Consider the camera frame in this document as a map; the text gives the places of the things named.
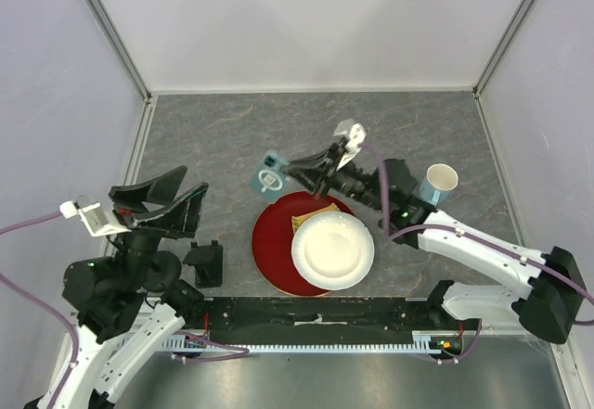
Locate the black folding phone stand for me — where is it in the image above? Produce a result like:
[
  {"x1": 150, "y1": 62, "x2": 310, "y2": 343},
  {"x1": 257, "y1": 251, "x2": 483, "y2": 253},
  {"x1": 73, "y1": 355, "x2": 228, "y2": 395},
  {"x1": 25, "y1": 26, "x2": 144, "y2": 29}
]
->
[{"x1": 182, "y1": 240, "x2": 224, "y2": 288}]

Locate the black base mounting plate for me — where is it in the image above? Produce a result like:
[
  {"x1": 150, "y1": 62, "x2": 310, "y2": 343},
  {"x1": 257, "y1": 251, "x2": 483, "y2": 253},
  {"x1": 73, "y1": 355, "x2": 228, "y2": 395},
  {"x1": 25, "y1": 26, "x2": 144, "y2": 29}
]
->
[{"x1": 185, "y1": 297, "x2": 478, "y2": 344}]

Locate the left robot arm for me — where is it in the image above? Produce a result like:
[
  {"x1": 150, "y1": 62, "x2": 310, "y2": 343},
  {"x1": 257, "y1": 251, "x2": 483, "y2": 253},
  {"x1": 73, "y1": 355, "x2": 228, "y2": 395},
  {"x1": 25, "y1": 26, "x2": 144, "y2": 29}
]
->
[{"x1": 27, "y1": 165, "x2": 209, "y2": 408}]

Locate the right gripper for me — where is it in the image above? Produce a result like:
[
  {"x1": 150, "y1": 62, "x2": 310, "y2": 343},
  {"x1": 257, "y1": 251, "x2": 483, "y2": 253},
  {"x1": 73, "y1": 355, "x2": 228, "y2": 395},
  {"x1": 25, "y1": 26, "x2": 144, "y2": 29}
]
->
[{"x1": 281, "y1": 143, "x2": 388, "y2": 214}]

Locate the aluminium frame post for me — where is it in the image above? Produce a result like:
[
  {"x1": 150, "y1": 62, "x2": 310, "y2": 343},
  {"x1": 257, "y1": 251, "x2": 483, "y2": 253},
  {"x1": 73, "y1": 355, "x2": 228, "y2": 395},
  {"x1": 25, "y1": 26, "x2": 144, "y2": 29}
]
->
[
  {"x1": 472, "y1": 0, "x2": 537, "y2": 100},
  {"x1": 84, "y1": 0, "x2": 152, "y2": 103}
]

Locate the yellow sponge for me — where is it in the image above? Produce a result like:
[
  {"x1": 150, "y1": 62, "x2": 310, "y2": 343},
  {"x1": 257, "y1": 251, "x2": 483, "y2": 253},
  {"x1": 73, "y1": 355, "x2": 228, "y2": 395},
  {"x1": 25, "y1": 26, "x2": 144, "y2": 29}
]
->
[{"x1": 291, "y1": 203, "x2": 340, "y2": 234}]

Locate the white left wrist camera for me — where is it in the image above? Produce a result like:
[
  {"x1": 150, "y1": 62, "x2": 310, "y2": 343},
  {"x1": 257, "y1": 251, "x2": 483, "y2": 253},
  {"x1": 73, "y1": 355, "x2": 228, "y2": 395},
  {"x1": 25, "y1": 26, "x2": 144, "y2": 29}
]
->
[{"x1": 59, "y1": 196, "x2": 131, "y2": 237}]

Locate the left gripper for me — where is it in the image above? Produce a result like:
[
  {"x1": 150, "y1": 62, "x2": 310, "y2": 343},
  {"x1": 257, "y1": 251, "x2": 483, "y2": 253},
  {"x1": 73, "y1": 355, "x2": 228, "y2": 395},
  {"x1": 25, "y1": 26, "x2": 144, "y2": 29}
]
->
[{"x1": 111, "y1": 162, "x2": 211, "y2": 289}]

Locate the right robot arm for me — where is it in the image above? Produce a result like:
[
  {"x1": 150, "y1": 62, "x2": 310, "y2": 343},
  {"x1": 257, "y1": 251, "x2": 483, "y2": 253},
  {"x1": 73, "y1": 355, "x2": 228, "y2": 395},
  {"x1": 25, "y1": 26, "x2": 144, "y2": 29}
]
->
[{"x1": 281, "y1": 143, "x2": 593, "y2": 344}]

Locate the grey slotted cable duct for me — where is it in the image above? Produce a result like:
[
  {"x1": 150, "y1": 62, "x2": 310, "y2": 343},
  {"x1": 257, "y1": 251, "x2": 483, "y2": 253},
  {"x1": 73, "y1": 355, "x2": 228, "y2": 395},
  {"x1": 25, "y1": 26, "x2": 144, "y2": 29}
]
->
[{"x1": 157, "y1": 332, "x2": 462, "y2": 355}]

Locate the right aluminium frame post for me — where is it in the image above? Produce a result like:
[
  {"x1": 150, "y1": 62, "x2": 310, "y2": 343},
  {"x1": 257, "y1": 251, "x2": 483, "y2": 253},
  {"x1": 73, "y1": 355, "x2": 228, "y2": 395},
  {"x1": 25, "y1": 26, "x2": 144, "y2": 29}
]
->
[{"x1": 472, "y1": 0, "x2": 537, "y2": 100}]

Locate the black smartphone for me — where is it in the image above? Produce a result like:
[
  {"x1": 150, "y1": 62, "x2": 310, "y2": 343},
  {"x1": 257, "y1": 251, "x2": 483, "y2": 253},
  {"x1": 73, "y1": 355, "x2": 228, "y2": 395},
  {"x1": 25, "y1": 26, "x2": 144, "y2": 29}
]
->
[{"x1": 249, "y1": 150, "x2": 290, "y2": 203}]

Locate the left aluminium frame post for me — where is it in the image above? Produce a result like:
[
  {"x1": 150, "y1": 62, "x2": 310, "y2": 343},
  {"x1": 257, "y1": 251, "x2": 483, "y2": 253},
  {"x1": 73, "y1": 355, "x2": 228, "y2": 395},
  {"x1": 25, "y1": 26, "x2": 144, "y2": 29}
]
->
[{"x1": 84, "y1": 0, "x2": 152, "y2": 103}]

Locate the red round plate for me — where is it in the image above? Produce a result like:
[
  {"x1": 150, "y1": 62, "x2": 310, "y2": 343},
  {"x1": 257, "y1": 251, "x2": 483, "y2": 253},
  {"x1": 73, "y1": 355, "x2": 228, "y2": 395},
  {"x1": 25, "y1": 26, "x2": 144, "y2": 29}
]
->
[{"x1": 252, "y1": 191, "x2": 354, "y2": 297}]

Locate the white paper plate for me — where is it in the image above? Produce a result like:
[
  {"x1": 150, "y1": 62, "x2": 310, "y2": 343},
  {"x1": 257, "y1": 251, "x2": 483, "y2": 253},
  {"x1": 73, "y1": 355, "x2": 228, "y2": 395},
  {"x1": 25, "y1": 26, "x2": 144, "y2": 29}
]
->
[{"x1": 291, "y1": 211, "x2": 375, "y2": 291}]

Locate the blue white paper cup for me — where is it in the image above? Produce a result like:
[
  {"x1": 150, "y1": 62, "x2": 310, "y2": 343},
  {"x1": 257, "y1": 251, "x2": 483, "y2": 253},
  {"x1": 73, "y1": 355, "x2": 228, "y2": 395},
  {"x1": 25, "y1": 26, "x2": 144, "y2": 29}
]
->
[{"x1": 419, "y1": 163, "x2": 458, "y2": 206}]

